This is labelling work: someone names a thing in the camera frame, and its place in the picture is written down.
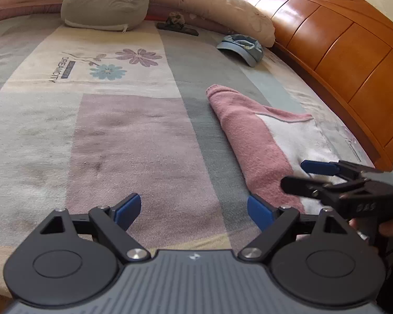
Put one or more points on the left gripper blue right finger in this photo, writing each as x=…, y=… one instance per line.
x=277, y=226

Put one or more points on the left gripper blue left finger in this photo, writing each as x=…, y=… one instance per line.
x=111, y=225

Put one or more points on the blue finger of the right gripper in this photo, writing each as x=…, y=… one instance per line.
x=321, y=168
x=307, y=188

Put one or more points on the pink and white knit sweater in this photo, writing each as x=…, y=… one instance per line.
x=270, y=144

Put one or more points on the person's right hand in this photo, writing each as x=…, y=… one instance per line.
x=385, y=229

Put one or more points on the wooden headboard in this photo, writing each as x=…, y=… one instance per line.
x=344, y=50

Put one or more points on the blue baseball cap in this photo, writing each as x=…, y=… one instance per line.
x=247, y=47

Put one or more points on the black hair clip with flower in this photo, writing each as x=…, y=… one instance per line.
x=176, y=23

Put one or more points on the grey cat face cushion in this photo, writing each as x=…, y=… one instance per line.
x=105, y=15

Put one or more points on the floral cream rolled quilt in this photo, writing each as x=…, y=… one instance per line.
x=217, y=15

